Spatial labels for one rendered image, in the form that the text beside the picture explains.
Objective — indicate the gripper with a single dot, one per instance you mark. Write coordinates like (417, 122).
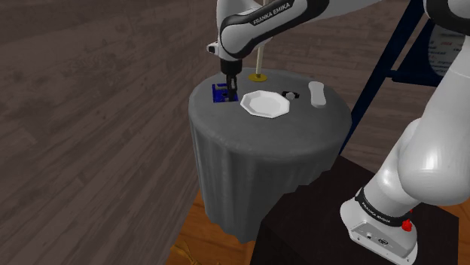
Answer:
(230, 67)

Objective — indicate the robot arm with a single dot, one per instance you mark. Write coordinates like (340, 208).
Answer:
(433, 154)

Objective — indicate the blue flat square object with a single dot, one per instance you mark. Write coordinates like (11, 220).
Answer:
(219, 94)

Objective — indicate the white octagonal plate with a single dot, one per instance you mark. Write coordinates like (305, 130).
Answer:
(265, 104)

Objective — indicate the lamp with gold base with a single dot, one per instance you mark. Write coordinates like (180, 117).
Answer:
(259, 55)

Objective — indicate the round table with grey cloth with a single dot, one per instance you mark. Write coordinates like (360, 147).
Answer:
(264, 154)

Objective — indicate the white remote control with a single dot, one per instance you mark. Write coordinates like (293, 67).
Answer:
(317, 94)

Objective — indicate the dark robot stand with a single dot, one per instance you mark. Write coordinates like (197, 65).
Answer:
(315, 220)

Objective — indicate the dark blue easel board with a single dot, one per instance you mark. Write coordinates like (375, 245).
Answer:
(404, 58)

